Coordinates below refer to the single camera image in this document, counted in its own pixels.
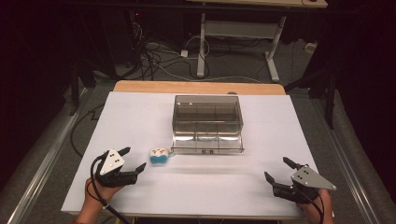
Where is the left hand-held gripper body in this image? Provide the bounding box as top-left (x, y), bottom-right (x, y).
top-left (94, 148), bottom-right (139, 189)

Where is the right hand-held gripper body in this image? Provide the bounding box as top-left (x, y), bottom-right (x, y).
top-left (272, 165), bottom-right (337, 205)

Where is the white and blue plush toy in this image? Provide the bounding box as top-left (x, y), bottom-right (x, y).
top-left (149, 146), bottom-right (177, 167)

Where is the clear acrylic drawer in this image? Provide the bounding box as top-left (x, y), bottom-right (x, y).
top-left (170, 125), bottom-right (246, 155)

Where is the clear acrylic drawer box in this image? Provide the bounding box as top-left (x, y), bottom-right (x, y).
top-left (172, 94), bottom-right (245, 134)

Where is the person's left hand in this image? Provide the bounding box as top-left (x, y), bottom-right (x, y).
top-left (84, 176), bottom-right (124, 208)

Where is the person's right hand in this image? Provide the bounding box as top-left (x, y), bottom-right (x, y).
top-left (303, 189), bottom-right (334, 224)

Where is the white table cover sheet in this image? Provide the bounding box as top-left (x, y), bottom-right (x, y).
top-left (61, 91), bottom-right (319, 220)

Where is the black metal stand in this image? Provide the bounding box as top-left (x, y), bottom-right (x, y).
top-left (284, 62), bottom-right (339, 131)
top-left (69, 59), bottom-right (97, 117)

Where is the wooden table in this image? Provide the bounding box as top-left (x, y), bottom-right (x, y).
top-left (112, 79), bottom-right (287, 96)

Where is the dark equipment cabinet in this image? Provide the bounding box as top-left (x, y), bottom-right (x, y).
top-left (99, 8), bottom-right (144, 68)

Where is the small white box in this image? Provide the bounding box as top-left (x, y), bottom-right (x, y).
top-left (304, 41), bottom-right (318, 54)

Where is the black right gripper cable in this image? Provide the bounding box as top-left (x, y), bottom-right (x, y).
top-left (298, 189), bottom-right (325, 224)

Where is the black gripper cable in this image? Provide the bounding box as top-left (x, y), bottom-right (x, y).
top-left (298, 189), bottom-right (325, 224)
top-left (89, 152), bottom-right (132, 224)

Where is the aluminium floor rail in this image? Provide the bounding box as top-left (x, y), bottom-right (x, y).
top-left (312, 99), bottom-right (383, 224)
top-left (6, 88), bottom-right (90, 224)

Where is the black floor cable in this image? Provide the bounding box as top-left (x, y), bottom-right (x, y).
top-left (69, 104), bottom-right (106, 158)

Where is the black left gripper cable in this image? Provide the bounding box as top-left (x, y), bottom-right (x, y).
top-left (89, 152), bottom-right (132, 224)

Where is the bundle of black floor cables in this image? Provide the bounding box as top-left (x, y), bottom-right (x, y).
top-left (130, 21), bottom-right (200, 82)

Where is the white floor cable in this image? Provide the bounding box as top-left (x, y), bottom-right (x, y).
top-left (155, 35), bottom-right (264, 84)

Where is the white metal table frame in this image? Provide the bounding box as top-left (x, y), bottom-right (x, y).
top-left (186, 0), bottom-right (330, 83)

